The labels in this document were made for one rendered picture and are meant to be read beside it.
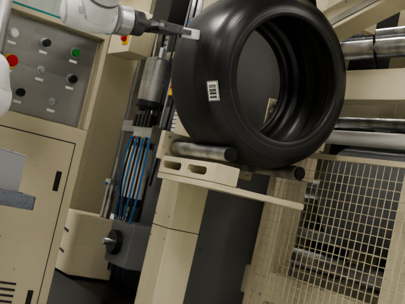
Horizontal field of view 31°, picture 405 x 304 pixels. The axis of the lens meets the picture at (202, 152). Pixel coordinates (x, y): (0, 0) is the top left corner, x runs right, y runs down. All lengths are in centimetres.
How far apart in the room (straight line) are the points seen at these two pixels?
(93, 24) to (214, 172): 57
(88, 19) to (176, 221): 85
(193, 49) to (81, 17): 40
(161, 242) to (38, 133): 60
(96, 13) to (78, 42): 74
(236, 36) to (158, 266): 87
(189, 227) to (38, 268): 58
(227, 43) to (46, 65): 81
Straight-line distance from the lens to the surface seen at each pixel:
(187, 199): 259
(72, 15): 207
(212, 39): 223
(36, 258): 274
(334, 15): 277
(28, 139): 267
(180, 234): 259
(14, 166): 210
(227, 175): 222
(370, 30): 283
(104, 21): 209
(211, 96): 220
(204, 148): 232
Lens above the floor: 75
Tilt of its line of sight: 3 degrees up
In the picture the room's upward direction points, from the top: 13 degrees clockwise
